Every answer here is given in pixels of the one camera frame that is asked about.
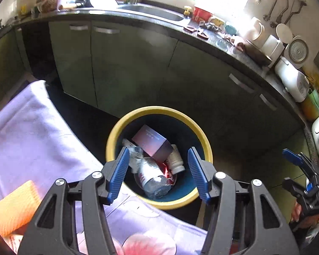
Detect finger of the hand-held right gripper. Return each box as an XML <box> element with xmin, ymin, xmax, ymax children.
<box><xmin>282</xmin><ymin>149</ymin><xmax>319</xmax><ymax>185</ymax></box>
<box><xmin>282</xmin><ymin>177</ymin><xmax>313</xmax><ymax>200</ymax></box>

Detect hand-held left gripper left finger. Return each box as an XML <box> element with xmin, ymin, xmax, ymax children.
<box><xmin>17</xmin><ymin>147</ymin><xmax>130</xmax><ymax>255</ymax></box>

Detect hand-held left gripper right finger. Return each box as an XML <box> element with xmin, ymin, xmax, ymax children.
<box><xmin>187</xmin><ymin>147</ymin><xmax>299</xmax><ymax>255</ymax></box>

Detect yellow rimmed trash bin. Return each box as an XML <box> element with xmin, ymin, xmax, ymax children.
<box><xmin>105</xmin><ymin>106</ymin><xmax>214</xmax><ymax>210</ymax></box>

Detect crushed red can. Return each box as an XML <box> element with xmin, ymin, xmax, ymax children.
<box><xmin>159</xmin><ymin>162</ymin><xmax>178</xmax><ymax>186</ymax></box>

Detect white pill bottle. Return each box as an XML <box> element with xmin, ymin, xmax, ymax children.
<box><xmin>166</xmin><ymin>144</ymin><xmax>186</xmax><ymax>174</ymax></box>

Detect clear plastic water bottle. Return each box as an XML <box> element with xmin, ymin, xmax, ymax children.
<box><xmin>122</xmin><ymin>138</ymin><xmax>172</xmax><ymax>199</ymax></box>

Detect blue cardboard box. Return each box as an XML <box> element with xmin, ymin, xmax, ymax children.
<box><xmin>131</xmin><ymin>124</ymin><xmax>173</xmax><ymax>164</ymax></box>

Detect person's right hand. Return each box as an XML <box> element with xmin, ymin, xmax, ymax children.
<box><xmin>291</xmin><ymin>201</ymin><xmax>303</xmax><ymax>223</ymax></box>

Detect green plastic containers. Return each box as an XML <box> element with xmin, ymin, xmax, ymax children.
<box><xmin>302</xmin><ymin>89</ymin><xmax>319</xmax><ymax>121</ymax></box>

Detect white rice cooker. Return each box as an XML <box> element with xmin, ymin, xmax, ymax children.
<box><xmin>275</xmin><ymin>36</ymin><xmax>310</xmax><ymax>103</ymax></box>

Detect purple floral tablecloth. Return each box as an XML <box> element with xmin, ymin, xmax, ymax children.
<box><xmin>0</xmin><ymin>80</ymin><xmax>210</xmax><ymax>255</ymax></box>

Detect green lower cabinets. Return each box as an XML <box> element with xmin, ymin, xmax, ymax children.
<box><xmin>0</xmin><ymin>18</ymin><xmax>309</xmax><ymax>192</ymax></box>

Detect orange sponge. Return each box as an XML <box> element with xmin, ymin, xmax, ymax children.
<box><xmin>0</xmin><ymin>180</ymin><xmax>41</xmax><ymax>237</ymax></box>

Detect white pot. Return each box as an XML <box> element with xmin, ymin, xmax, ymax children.
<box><xmin>261</xmin><ymin>34</ymin><xmax>285</xmax><ymax>61</ymax></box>

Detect white kettle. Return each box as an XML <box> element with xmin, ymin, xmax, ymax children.
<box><xmin>245</xmin><ymin>17</ymin><xmax>267</xmax><ymax>47</ymax></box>

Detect black kitchen countertop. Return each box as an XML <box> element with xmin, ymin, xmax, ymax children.
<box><xmin>0</xmin><ymin>5</ymin><xmax>319</xmax><ymax>160</ymax></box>

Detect steel sink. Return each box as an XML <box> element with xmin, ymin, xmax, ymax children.
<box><xmin>120</xmin><ymin>4</ymin><xmax>185</xmax><ymax>22</ymax></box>

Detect white plate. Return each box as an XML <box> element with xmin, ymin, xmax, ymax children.
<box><xmin>90</xmin><ymin>0</ymin><xmax>119</xmax><ymax>10</ymax></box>

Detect black pan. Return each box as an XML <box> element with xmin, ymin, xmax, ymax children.
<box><xmin>66</xmin><ymin>0</ymin><xmax>93</xmax><ymax>8</ymax></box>

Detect pink bucket with lid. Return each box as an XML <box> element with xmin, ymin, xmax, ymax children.
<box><xmin>37</xmin><ymin>0</ymin><xmax>59</xmax><ymax>12</ymax></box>

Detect metal wall pipes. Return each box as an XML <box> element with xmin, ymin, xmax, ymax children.
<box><xmin>263</xmin><ymin>0</ymin><xmax>307</xmax><ymax>27</ymax></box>

